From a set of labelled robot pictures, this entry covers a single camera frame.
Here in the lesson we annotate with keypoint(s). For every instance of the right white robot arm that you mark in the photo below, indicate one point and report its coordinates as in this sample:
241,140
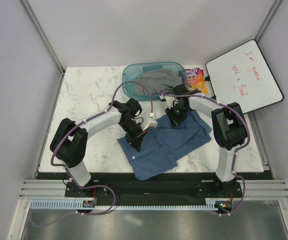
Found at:
230,129

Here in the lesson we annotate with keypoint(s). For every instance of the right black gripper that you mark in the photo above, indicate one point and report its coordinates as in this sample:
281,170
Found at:
175,121

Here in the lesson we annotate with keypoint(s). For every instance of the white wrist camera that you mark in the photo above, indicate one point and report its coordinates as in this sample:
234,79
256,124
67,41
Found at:
149,121
170,101

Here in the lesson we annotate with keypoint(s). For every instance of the whiteboard with red writing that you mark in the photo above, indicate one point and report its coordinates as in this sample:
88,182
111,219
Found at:
242,75

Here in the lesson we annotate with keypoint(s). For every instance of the teal plastic bin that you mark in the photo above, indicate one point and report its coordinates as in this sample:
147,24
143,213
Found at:
136,90

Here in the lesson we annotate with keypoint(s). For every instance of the white slotted cable duct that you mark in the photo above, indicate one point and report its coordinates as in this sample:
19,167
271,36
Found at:
49,204

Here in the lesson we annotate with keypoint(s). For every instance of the Roald Dahl book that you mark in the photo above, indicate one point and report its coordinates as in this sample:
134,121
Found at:
194,80

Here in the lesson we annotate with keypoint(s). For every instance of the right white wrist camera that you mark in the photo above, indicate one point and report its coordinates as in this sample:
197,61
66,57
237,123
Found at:
170,101

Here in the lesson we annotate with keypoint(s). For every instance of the grey shirt in bin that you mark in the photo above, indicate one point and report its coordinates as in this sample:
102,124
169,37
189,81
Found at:
163,80

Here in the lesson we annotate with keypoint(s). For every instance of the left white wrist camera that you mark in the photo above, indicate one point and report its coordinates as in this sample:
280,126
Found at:
149,121

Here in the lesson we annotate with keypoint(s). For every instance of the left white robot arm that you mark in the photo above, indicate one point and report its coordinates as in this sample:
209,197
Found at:
70,140

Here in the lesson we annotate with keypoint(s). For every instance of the blue checkered long sleeve shirt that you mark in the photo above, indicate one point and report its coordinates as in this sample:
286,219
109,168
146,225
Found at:
163,146

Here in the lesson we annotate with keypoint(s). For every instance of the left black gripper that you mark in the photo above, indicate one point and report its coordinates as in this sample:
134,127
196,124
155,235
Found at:
136,143

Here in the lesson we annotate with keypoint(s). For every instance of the small whiteboard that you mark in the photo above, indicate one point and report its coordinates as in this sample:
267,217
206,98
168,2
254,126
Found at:
212,94

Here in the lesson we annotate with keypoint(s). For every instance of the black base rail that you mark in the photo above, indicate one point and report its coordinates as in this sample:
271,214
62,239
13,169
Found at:
164,189

